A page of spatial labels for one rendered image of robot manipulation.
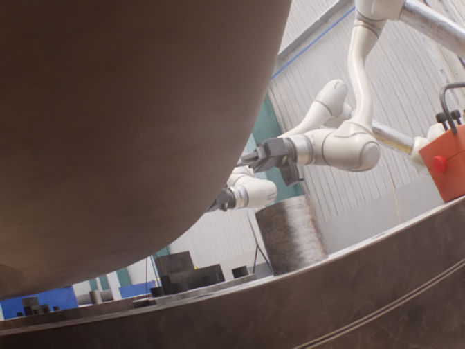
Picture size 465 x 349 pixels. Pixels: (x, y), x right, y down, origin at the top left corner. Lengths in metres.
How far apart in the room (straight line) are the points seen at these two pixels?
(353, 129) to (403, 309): 0.59
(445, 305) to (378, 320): 0.13
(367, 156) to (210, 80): 0.70
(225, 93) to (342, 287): 0.28
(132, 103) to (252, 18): 0.11
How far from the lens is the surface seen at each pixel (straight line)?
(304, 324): 0.45
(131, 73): 0.24
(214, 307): 0.42
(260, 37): 0.25
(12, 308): 5.53
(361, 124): 0.99
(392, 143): 1.81
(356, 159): 0.94
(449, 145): 0.68
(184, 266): 1.47
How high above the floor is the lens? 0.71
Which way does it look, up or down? 13 degrees up
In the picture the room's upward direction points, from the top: 17 degrees counter-clockwise
